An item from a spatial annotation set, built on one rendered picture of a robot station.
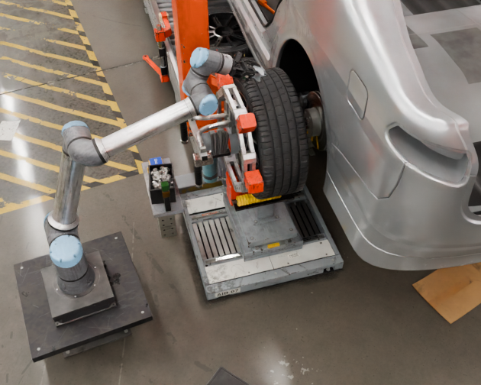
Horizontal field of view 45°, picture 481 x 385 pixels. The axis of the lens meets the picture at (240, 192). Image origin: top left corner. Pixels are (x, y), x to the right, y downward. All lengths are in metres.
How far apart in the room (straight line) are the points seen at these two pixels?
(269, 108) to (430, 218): 0.93
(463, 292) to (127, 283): 1.91
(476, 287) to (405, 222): 1.44
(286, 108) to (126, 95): 2.25
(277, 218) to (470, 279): 1.19
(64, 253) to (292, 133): 1.22
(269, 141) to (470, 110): 1.10
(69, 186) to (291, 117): 1.07
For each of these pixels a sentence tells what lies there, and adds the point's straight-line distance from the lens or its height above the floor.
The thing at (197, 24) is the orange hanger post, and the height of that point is 1.27.
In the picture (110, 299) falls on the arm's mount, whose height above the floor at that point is 0.38.
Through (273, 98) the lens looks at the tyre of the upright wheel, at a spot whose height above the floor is 1.16.
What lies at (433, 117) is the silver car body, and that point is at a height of 1.62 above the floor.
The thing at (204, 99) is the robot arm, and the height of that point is 1.34.
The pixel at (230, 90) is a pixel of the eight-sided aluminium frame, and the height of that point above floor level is 1.11.
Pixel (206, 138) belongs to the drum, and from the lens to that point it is 2.94.
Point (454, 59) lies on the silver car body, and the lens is 3.45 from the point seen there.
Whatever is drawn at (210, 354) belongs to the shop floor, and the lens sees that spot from 3.24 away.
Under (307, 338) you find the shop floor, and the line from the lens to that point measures 3.30.
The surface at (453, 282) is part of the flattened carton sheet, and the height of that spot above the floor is 0.01.
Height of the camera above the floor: 2.87
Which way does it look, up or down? 47 degrees down
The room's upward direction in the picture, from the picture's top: straight up
